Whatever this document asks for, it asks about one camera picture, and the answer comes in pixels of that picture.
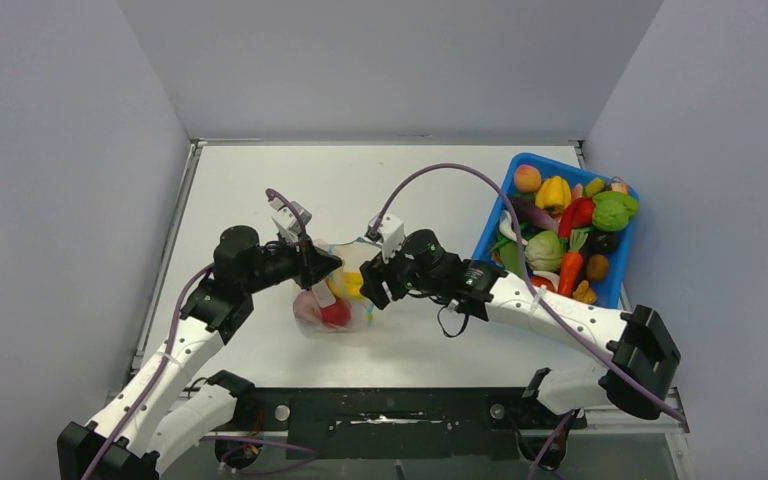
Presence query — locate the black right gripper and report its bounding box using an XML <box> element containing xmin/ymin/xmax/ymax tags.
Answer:
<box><xmin>362</xmin><ymin>235</ymin><xmax>443</xmax><ymax>308</ymax></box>

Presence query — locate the white toy garlic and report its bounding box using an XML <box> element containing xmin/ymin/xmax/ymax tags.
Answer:
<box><xmin>498</xmin><ymin>210</ymin><xmax>527</xmax><ymax>246</ymax></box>

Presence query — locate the green toy pea pod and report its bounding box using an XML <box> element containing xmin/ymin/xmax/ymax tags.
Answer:
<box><xmin>496</xmin><ymin>240</ymin><xmax>527</xmax><ymax>278</ymax></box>

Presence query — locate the aluminium table edge rail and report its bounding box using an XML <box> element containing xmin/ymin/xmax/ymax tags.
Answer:
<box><xmin>128</xmin><ymin>142</ymin><xmax>201</xmax><ymax>372</ymax></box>

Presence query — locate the blue plastic bin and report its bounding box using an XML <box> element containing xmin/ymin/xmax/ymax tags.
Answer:
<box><xmin>473</xmin><ymin>153</ymin><xmax>640</xmax><ymax>307</ymax></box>

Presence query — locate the red toy apple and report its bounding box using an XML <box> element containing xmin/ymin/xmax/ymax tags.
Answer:
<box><xmin>320</xmin><ymin>298</ymin><xmax>352</xmax><ymax>329</ymax></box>

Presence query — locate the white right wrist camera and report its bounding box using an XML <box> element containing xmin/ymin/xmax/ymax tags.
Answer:
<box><xmin>364</xmin><ymin>213</ymin><xmax>406</xmax><ymax>263</ymax></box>

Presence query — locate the toy peach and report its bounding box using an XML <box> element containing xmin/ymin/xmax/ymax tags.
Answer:
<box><xmin>513</xmin><ymin>164</ymin><xmax>543</xmax><ymax>193</ymax></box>

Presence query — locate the clear zip top bag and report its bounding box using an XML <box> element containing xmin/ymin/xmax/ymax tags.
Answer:
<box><xmin>295</xmin><ymin>238</ymin><xmax>379</xmax><ymax>337</ymax></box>

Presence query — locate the red toy chili pepper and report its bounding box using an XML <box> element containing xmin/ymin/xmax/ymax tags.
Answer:
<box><xmin>557</xmin><ymin>197</ymin><xmax>595</xmax><ymax>239</ymax></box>

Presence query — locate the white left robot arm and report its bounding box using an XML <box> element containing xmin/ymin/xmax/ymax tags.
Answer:
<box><xmin>57</xmin><ymin>226</ymin><xmax>343</xmax><ymax>479</ymax></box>

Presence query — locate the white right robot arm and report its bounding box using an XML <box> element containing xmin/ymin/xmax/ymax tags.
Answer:
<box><xmin>360</xmin><ymin>229</ymin><xmax>686</xmax><ymax>427</ymax></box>

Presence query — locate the green bumpy toy fruit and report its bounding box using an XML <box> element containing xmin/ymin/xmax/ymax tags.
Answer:
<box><xmin>591</xmin><ymin>191</ymin><xmax>639</xmax><ymax>232</ymax></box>

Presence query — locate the yellow toy bell pepper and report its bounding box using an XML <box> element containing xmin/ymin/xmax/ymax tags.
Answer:
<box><xmin>535</xmin><ymin>176</ymin><xmax>572</xmax><ymax>213</ymax></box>

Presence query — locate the brown toy potato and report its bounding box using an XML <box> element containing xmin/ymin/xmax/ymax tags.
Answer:
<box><xmin>585</xmin><ymin>254</ymin><xmax>610</xmax><ymax>283</ymax></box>

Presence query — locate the dark purple toy plum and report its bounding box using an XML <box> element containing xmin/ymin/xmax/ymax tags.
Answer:
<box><xmin>586</xmin><ymin>230</ymin><xmax>621</xmax><ymax>255</ymax></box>

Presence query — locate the pale green toy cabbage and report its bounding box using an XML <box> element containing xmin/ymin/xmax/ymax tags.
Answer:
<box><xmin>525</xmin><ymin>230</ymin><xmax>566</xmax><ymax>272</ymax></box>

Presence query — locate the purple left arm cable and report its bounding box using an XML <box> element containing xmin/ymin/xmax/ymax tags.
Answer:
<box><xmin>79</xmin><ymin>188</ymin><xmax>312</xmax><ymax>480</ymax></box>

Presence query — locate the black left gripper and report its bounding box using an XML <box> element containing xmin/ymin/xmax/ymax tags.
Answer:
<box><xmin>242</xmin><ymin>231</ymin><xmax>342</xmax><ymax>295</ymax></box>

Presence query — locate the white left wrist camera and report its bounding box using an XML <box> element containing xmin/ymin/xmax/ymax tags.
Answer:
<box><xmin>269</xmin><ymin>198</ymin><xmax>312</xmax><ymax>244</ymax></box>

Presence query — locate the brown toy walnut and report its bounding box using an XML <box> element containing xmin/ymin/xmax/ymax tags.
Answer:
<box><xmin>572</xmin><ymin>280</ymin><xmax>598</xmax><ymax>305</ymax></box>

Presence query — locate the orange toy carrot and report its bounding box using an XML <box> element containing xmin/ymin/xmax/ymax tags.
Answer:
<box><xmin>556</xmin><ymin>228</ymin><xmax>589</xmax><ymax>297</ymax></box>

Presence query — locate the purple toy eggplant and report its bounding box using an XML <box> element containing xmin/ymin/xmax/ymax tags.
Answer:
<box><xmin>511</xmin><ymin>197</ymin><xmax>558</xmax><ymax>232</ymax></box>

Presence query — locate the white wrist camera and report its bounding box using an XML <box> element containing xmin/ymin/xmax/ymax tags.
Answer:
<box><xmin>364</xmin><ymin>213</ymin><xmax>406</xmax><ymax>263</ymax></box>
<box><xmin>269</xmin><ymin>198</ymin><xmax>312</xmax><ymax>244</ymax></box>

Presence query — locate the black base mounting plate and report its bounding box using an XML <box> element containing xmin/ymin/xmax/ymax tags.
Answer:
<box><xmin>218</xmin><ymin>387</ymin><xmax>587</xmax><ymax>467</ymax></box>

